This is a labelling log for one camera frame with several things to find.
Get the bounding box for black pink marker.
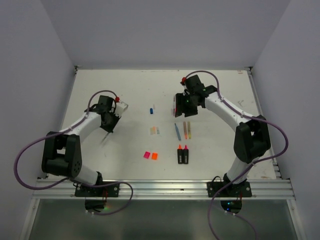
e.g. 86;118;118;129
183;145;189;165

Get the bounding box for yellow highlighter pen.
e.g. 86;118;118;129
187;121;192;139

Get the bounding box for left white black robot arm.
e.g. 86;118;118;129
41;95;129;197

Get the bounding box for light blue highlighter pen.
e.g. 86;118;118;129
174;123;182;141

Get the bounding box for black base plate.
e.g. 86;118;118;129
74;181;120;198
206;181;253;198

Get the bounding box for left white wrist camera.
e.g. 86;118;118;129
114;101;129;117

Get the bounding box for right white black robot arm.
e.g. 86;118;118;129
173;75;271;197

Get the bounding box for orange highlighter pen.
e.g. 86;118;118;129
183;121;188;140

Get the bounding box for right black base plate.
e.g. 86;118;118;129
206;181;253;198

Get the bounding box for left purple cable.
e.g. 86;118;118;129
13;90;135;216

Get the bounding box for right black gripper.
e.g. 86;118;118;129
175;91;200;116

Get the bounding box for aluminium front rail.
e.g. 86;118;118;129
32;179;295;200

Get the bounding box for bright orange marker cap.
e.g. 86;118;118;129
151;152;158;160

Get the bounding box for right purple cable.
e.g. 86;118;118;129
181;70;290;240

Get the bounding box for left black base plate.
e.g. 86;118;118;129
74;181;120;198

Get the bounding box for pink marker cap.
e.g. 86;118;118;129
143;151;151;159

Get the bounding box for black orange marker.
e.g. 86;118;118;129
177;145;183;164

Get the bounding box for purple cable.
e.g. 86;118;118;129
181;70;290;240
13;90;135;216

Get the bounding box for white blue marker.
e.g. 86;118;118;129
172;96;176;116

